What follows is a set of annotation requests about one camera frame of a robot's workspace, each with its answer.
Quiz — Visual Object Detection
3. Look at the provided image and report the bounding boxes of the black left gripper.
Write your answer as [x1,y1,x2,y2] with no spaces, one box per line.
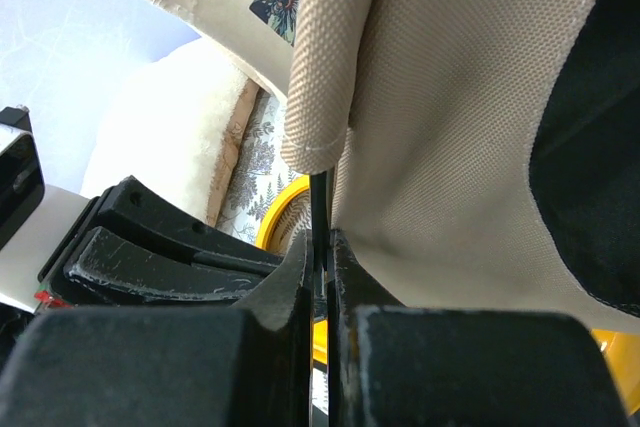
[0,174,286,313]

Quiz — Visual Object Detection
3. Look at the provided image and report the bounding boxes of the white fluffy cushion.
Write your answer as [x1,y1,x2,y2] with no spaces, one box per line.
[80,38,259,226]

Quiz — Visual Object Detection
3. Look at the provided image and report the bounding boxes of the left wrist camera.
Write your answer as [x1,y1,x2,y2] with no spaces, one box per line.
[0,105,45,247]

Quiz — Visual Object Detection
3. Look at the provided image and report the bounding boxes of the black tent pole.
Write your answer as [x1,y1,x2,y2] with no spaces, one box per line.
[309,168,335,302]

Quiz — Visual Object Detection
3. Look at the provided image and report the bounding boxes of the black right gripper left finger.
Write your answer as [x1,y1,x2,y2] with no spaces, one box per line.
[1,233,313,426]

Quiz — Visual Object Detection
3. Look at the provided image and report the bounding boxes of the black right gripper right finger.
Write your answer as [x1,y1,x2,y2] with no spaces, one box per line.
[327,231,630,426]

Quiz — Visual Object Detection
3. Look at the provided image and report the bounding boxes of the beige pet tent fabric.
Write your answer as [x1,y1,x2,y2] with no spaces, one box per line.
[282,0,639,332]

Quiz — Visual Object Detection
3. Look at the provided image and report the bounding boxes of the floral table mat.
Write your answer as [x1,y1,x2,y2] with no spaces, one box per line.
[216,91,311,254]

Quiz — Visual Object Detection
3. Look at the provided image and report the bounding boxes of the yellow double bowl stand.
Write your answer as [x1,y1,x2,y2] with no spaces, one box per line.
[256,176,639,396]

